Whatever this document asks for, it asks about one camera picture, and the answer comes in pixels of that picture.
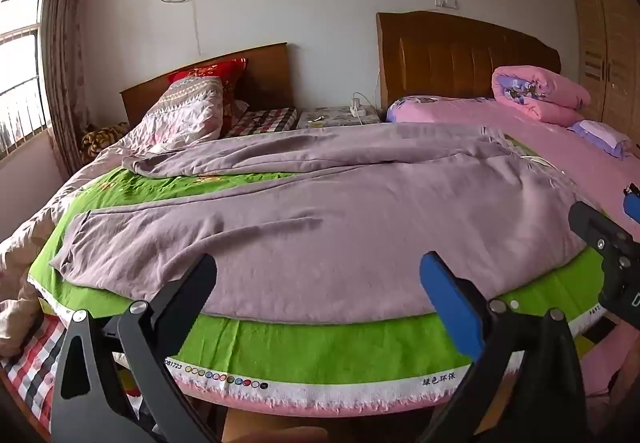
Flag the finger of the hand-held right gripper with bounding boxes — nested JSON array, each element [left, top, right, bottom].
[[622, 185, 640, 225], [568, 200, 637, 255]]

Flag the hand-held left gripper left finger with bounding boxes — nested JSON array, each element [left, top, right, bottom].
[[50, 253, 221, 443]]

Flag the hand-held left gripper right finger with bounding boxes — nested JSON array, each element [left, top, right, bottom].
[[419, 250, 594, 443]]

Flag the mauve pants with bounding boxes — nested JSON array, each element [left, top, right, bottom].
[[50, 123, 588, 325]]

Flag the lilac pillow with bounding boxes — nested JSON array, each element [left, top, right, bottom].
[[567, 120, 634, 160]]

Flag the pink bed sheet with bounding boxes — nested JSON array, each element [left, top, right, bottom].
[[386, 96, 640, 399]]

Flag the green printed blanket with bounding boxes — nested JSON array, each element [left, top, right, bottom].
[[27, 133, 622, 413]]

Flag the folded pink quilt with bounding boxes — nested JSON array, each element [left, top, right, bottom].
[[491, 66, 592, 127]]

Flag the light wooden wardrobe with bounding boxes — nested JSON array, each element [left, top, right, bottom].
[[571, 0, 640, 140]]

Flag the plaid bed sheet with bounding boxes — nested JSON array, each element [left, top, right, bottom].
[[0, 107, 297, 430]]

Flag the tiger print cloth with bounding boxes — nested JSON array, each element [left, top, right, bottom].
[[81, 122, 130, 159]]

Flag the red embroidered pillow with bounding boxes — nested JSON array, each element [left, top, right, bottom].
[[167, 58, 249, 135]]

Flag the nightstand with floral cover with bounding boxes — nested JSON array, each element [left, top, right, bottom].
[[297, 105, 384, 129]]

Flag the small plain wooden headboard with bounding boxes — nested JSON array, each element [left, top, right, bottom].
[[120, 42, 296, 125]]

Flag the large padded brown headboard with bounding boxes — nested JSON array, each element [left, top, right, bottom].
[[376, 11, 562, 112]]

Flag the pink patterned curtain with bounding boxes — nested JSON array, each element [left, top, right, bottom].
[[40, 0, 92, 180]]

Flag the barred window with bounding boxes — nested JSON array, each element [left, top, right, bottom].
[[0, 0, 54, 160]]

